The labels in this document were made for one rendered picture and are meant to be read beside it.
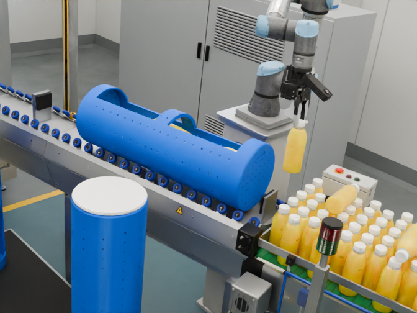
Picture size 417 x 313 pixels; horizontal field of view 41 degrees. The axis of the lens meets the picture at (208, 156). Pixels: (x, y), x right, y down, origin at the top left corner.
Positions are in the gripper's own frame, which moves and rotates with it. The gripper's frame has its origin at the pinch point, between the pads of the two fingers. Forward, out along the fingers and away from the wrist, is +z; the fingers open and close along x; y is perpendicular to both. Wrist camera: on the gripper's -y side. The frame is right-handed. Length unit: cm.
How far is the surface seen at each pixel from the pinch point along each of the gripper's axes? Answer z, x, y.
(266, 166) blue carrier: 24.8, -9.7, 16.2
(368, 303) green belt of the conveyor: 51, 12, -40
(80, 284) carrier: 67, 52, 57
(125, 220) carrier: 37, 45, 42
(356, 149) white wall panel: 111, -289, 73
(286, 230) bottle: 34.7, 14.4, -7.0
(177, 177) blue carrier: 33, 9, 46
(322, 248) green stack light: 23, 36, -29
